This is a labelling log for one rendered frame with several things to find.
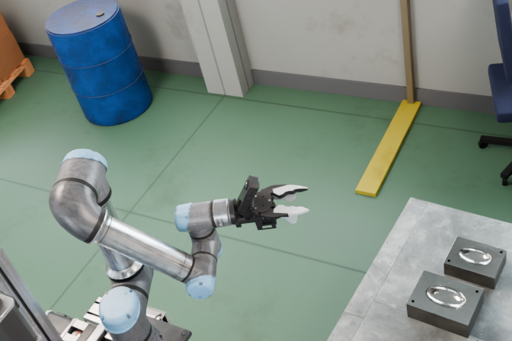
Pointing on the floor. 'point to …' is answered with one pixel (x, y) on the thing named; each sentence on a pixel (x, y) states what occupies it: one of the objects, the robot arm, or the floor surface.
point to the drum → (100, 60)
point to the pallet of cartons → (11, 61)
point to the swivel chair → (504, 25)
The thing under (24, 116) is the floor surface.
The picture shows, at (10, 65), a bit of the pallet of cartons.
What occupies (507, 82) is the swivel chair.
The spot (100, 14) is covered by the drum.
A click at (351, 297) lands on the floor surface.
